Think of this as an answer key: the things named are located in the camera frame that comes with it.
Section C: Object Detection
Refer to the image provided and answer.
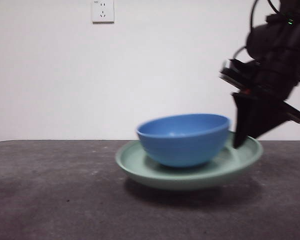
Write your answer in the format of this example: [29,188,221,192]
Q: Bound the black cable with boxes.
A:
[266,0,282,15]
[248,0,261,35]

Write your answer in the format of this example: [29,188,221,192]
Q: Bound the white wall socket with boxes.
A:
[91,0,115,25]

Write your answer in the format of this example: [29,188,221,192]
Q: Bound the blue ribbed bowl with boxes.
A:
[136,113,232,169]

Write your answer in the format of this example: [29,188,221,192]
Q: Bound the green round plate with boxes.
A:
[114,131,264,192]

